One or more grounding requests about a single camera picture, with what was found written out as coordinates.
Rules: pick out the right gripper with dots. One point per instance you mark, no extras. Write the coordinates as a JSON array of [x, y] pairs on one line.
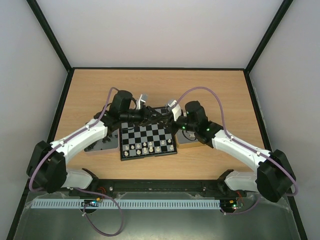
[[171, 117]]

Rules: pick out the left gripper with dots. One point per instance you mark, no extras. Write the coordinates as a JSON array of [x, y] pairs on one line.
[[146, 115]]

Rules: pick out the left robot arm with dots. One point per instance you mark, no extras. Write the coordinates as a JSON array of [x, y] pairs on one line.
[[47, 168]]

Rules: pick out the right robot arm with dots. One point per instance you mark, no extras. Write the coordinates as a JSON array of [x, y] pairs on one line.
[[271, 175]]

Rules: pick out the gold tin with white pieces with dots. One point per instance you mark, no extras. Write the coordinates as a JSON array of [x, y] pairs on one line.
[[186, 139]]

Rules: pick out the tin tray with black pieces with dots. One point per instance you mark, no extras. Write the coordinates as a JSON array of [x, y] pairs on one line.
[[106, 145]]

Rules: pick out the black silver chessboard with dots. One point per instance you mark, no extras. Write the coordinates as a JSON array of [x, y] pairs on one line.
[[133, 133]]

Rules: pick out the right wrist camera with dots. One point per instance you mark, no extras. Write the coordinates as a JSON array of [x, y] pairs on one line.
[[173, 107]]

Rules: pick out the light blue cable duct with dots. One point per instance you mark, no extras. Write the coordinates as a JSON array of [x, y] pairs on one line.
[[128, 204]]

